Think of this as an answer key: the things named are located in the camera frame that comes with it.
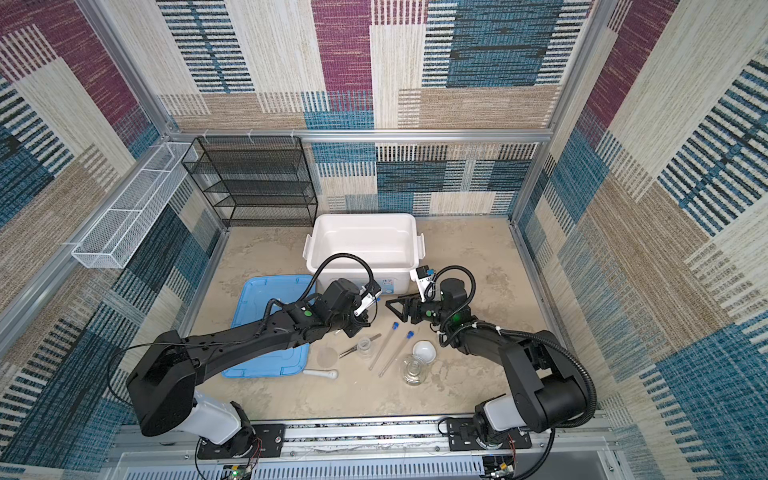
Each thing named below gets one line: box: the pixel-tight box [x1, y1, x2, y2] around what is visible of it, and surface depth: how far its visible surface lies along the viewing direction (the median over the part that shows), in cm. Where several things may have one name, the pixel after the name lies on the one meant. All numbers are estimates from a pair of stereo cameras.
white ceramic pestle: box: [302, 369, 338, 379], surface depth 85 cm
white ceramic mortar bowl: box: [412, 340, 437, 365], surface depth 89 cm
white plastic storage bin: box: [302, 214, 426, 295], surface depth 101 cm
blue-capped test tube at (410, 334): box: [378, 330, 415, 378], surface depth 89 cm
